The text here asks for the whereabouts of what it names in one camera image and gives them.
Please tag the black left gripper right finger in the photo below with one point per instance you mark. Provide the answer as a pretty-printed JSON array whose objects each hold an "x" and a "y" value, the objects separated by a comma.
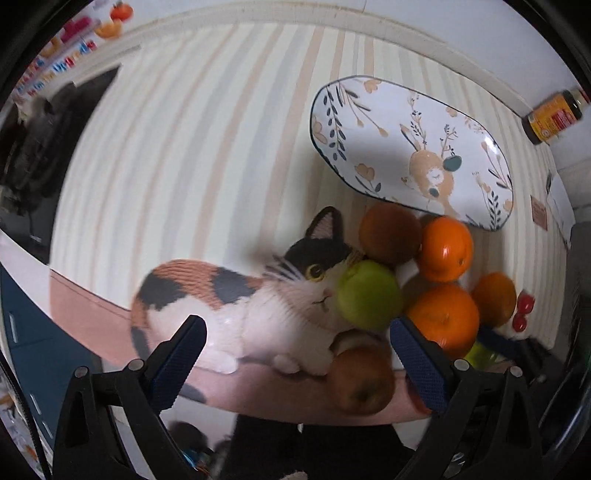
[{"x": 484, "y": 425}]

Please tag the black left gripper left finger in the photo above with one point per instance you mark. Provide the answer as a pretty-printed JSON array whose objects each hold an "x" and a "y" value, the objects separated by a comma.
[{"x": 87, "y": 443}]

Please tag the green apple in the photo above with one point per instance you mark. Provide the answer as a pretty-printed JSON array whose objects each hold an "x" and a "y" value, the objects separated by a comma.
[
  {"x": 369, "y": 296},
  {"x": 481, "y": 357}
]

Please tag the dark blue drawer cabinet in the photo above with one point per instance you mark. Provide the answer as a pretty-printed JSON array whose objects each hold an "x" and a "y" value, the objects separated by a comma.
[{"x": 43, "y": 355}]

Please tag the lower red cherry tomato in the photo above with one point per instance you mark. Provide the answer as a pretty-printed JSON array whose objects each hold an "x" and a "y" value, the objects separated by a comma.
[{"x": 519, "y": 322}]

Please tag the red cherry tomato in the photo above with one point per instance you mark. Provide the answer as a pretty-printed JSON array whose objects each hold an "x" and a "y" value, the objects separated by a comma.
[
  {"x": 525, "y": 303},
  {"x": 519, "y": 322}
]

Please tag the large orange in front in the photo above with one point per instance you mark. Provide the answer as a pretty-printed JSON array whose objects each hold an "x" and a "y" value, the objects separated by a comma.
[{"x": 447, "y": 315}]

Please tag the upper red cherry tomato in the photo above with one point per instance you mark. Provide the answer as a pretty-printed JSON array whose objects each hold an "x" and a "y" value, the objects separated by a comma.
[{"x": 525, "y": 303}]

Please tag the orange at far right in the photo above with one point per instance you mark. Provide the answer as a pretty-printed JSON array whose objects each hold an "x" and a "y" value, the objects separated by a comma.
[{"x": 496, "y": 298}]

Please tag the reddish brown apple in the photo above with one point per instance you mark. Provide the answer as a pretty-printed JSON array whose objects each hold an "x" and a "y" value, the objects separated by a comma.
[{"x": 361, "y": 381}]

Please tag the bright orange upper right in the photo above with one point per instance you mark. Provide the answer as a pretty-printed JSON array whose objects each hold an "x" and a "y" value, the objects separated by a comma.
[{"x": 447, "y": 250}]

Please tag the dark orange at back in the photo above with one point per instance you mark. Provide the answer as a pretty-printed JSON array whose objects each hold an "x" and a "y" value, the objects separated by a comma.
[{"x": 390, "y": 234}]

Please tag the oval floral deer plate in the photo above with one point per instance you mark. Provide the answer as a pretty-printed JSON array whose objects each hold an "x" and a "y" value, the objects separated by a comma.
[{"x": 396, "y": 144}]

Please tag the black cloth on left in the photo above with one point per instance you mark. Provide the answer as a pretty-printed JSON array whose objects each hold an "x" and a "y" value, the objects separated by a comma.
[{"x": 36, "y": 153}]

